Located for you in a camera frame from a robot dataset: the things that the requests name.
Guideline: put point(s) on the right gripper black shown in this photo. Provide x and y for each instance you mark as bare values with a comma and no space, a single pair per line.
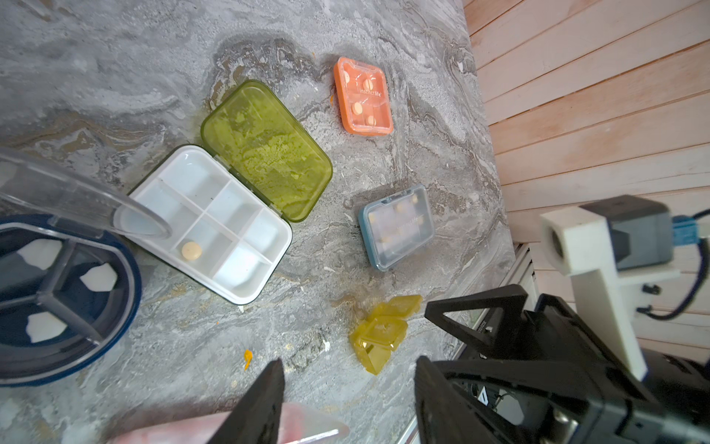
542,376

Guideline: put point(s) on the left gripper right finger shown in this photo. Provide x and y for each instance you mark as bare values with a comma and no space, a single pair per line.
442,414

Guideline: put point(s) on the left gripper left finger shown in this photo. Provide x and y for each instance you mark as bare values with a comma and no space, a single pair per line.
256,417

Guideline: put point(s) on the pink pillbox clear lid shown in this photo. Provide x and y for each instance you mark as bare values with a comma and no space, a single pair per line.
298,424

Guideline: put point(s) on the small yellow transparent pillbox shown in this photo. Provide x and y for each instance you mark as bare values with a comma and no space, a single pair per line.
381,334

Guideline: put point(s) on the blue pillbox clear lid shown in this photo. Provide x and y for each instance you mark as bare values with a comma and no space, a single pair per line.
396,226

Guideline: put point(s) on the orange small pillbox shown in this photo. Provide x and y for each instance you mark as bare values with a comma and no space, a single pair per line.
363,98

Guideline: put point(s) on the green lid white pillbox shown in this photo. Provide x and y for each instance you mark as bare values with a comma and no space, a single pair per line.
222,211

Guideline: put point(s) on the round dark blue pillbox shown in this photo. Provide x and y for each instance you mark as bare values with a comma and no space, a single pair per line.
70,285

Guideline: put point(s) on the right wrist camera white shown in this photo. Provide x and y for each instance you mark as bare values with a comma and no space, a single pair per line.
611,250

